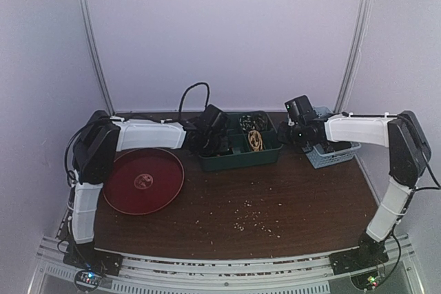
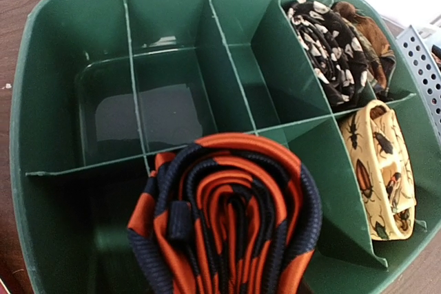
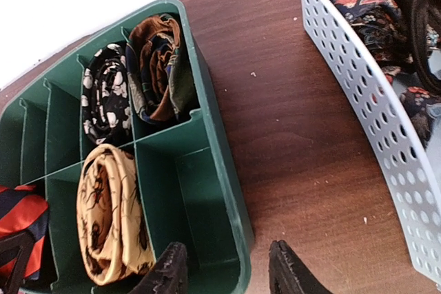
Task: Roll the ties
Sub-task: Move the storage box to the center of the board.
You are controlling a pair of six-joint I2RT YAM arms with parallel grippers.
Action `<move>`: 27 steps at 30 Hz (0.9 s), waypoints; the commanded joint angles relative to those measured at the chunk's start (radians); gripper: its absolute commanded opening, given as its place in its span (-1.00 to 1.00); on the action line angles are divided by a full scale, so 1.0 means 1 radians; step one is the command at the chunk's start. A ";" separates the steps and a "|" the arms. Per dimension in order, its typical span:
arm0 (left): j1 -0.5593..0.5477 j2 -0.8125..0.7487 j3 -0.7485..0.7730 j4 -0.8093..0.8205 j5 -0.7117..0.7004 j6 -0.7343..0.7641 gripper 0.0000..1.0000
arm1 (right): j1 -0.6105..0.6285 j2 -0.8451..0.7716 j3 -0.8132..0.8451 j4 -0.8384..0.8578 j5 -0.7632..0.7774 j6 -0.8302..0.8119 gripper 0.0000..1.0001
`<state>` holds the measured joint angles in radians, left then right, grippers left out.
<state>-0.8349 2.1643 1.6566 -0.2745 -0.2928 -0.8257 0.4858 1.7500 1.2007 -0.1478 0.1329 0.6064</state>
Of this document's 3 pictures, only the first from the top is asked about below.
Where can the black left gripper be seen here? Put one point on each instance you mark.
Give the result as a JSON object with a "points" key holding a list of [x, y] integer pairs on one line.
{"points": [[224, 147]]}

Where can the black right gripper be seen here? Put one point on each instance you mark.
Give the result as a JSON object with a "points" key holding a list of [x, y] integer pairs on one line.
{"points": [[284, 133]]}

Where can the dark green divided organizer box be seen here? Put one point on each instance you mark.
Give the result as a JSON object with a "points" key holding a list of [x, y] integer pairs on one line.
{"points": [[240, 155]]}

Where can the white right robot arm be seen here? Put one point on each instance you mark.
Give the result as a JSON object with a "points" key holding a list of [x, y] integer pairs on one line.
{"points": [[400, 135]]}

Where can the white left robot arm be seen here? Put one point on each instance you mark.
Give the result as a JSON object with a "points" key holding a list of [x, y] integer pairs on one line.
{"points": [[94, 148]]}

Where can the tan patterned rolled tie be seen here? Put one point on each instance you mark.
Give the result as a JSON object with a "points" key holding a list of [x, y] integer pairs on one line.
{"points": [[255, 140]]}

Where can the black white rolled tie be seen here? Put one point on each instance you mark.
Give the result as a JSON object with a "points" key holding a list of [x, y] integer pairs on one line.
{"points": [[253, 122]]}

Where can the light blue perforated basket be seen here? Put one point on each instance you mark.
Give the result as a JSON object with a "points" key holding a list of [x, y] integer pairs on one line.
{"points": [[319, 159]]}

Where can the plain black tie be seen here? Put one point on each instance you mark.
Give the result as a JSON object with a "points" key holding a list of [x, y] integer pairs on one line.
{"points": [[331, 147]]}

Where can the red round tray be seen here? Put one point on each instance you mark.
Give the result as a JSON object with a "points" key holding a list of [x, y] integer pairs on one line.
{"points": [[144, 181]]}

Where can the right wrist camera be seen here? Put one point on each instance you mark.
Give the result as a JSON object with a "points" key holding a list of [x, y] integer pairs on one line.
{"points": [[292, 112]]}

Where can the right aluminium frame post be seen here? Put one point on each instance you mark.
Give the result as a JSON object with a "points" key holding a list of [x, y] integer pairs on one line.
{"points": [[354, 55]]}

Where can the aluminium frame post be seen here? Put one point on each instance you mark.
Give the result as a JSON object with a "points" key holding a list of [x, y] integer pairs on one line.
{"points": [[354, 55], [94, 55]]}

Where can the left aluminium frame post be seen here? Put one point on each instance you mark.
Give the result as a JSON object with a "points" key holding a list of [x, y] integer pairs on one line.
{"points": [[94, 55]]}

